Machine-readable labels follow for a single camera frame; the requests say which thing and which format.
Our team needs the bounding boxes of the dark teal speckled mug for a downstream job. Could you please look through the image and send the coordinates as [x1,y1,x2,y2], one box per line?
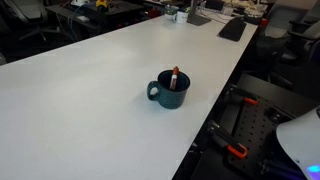
[146,69,191,110]

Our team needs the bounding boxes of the red dry erase marker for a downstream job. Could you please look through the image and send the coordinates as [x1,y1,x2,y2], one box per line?
[169,65,180,91]

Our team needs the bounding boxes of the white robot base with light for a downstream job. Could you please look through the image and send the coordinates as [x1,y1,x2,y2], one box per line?
[275,105,320,180]

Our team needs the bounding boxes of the white coffee mug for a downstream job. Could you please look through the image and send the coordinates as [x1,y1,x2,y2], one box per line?
[172,10,190,25]

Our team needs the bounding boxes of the grey monitor stand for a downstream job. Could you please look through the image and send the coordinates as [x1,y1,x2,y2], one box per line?
[186,0,212,27]

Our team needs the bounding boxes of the black background desk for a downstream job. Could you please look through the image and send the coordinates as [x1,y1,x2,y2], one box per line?
[44,0,149,39]

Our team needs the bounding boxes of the black keyboard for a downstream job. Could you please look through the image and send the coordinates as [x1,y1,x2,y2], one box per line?
[217,16,248,43]

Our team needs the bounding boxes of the small black box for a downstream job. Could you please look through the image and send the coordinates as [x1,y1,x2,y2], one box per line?
[204,0,226,12]

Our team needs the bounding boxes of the yellow toy object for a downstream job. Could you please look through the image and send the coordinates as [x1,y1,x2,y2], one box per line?
[95,0,110,10]

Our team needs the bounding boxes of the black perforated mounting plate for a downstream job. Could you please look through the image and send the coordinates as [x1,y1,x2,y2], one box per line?
[227,95,298,179]

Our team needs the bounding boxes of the black robot cart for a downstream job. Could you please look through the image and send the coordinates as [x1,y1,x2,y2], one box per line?
[186,73,320,180]

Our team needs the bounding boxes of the black office chair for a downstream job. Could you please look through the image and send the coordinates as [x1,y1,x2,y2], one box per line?
[254,19,320,98]

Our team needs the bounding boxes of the light grey office chair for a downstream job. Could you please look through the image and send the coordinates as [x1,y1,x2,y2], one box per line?
[264,0,320,39]

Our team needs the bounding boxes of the black clamp orange handle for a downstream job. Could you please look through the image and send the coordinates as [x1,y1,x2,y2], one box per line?
[225,85,260,107]
[207,120,249,160]

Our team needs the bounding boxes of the blue cable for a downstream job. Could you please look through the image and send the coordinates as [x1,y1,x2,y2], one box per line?
[67,3,85,36]

